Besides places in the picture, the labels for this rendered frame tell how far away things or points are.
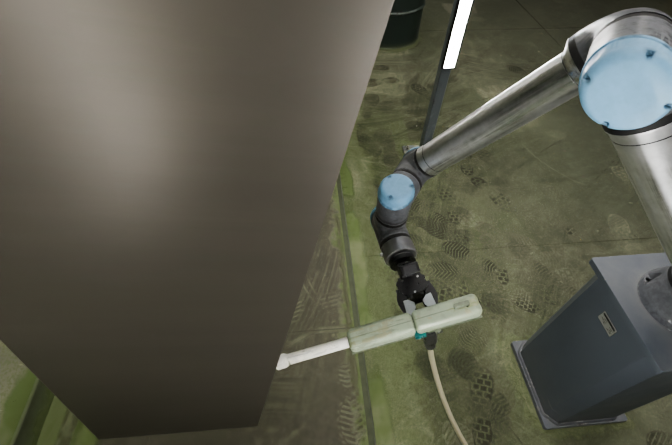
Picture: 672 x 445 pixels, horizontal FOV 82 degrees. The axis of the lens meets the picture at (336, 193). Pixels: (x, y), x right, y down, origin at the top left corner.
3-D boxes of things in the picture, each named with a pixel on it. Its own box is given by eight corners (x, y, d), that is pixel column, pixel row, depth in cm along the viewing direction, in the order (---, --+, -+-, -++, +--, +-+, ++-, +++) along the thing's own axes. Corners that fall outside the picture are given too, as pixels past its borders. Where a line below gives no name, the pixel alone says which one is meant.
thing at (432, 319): (469, 323, 104) (475, 287, 86) (477, 340, 101) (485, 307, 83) (298, 373, 105) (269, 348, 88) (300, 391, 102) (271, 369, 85)
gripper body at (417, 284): (432, 304, 100) (416, 264, 108) (431, 290, 94) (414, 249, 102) (403, 312, 100) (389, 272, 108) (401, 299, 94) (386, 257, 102)
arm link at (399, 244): (411, 232, 104) (376, 242, 104) (417, 247, 101) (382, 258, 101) (412, 249, 111) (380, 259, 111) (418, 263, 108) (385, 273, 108)
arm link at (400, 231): (369, 202, 111) (366, 223, 118) (382, 237, 103) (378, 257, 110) (400, 197, 112) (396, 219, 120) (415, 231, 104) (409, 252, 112)
